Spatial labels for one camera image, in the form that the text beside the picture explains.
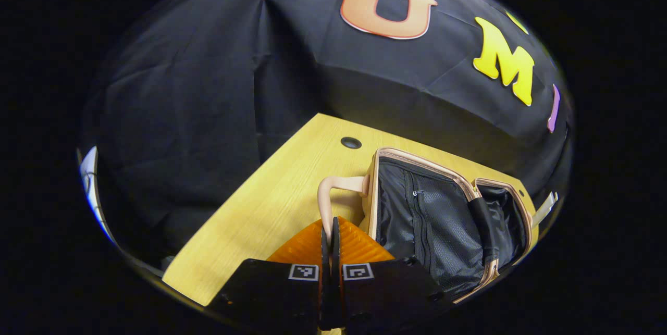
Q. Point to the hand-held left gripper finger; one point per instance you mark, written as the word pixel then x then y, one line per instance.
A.
pixel 325 283
pixel 336 283

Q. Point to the black backdrop cloth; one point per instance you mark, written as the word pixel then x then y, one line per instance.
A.
pixel 208 90

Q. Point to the white plastic object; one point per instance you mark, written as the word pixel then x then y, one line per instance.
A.
pixel 89 173

